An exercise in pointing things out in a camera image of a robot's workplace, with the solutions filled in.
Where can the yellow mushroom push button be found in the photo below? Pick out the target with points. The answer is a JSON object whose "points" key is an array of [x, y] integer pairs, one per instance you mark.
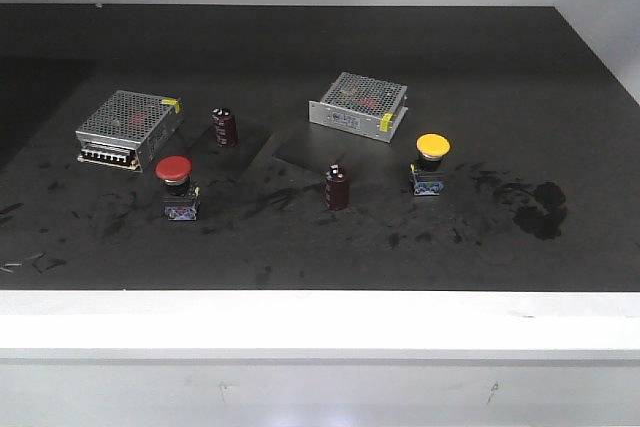
{"points": [[425, 174]]}

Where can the red mushroom push button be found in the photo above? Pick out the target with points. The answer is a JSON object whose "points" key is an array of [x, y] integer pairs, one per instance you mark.
{"points": [[181, 198]]}

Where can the right dark cylindrical capacitor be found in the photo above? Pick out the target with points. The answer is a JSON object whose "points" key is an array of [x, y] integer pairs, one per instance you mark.
{"points": [[336, 188]]}

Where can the dark cylindrical capacitor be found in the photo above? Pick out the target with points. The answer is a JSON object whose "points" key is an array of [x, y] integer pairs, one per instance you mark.
{"points": [[225, 129], [336, 188]]}

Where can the right metal mesh power supply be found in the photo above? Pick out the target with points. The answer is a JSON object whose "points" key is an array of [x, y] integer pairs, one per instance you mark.
{"points": [[362, 106]]}

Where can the metal mesh power supply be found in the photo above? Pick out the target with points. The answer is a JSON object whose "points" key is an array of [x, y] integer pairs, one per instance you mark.
{"points": [[362, 106], [128, 129]]}

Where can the left dark cylindrical capacitor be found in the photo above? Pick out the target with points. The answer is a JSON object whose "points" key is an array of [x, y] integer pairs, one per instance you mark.
{"points": [[225, 129]]}

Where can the left metal mesh power supply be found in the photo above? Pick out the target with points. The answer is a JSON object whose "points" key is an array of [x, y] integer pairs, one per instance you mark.
{"points": [[128, 129]]}

